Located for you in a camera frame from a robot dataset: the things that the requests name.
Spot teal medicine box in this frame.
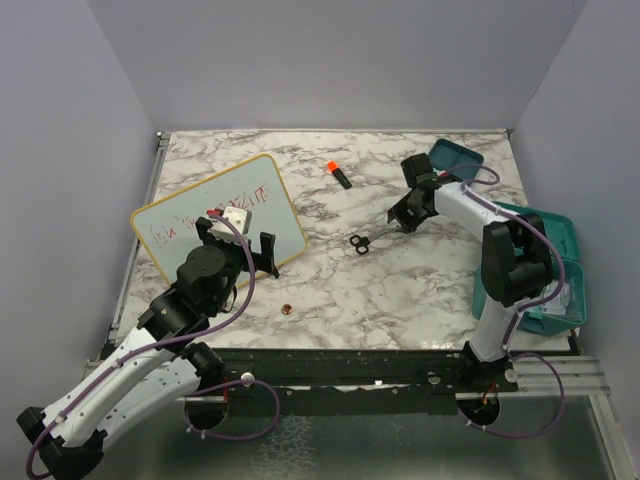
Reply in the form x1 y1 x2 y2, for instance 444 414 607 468
498 202 587 337

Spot clear bag of plasters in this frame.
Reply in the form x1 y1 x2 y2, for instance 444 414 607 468
538 282 571 316

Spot orange black highlighter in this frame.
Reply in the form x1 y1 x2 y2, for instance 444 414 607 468
327 161 352 190

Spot blue divided tray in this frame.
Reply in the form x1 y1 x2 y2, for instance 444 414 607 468
428 139 484 180

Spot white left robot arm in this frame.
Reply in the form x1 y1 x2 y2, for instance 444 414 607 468
17 211 279 479

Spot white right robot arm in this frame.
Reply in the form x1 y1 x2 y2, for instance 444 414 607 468
387 154 560 391

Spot black handled scissors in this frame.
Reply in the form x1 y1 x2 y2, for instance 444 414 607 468
349 228 398 255

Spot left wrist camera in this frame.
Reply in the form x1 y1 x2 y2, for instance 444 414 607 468
207 206 252 244

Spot yellow framed whiteboard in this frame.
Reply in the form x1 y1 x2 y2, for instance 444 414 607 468
130 154 307 284

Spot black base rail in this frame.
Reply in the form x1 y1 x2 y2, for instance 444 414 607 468
99 347 526 416

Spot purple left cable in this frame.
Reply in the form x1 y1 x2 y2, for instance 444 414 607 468
25 212 257 479

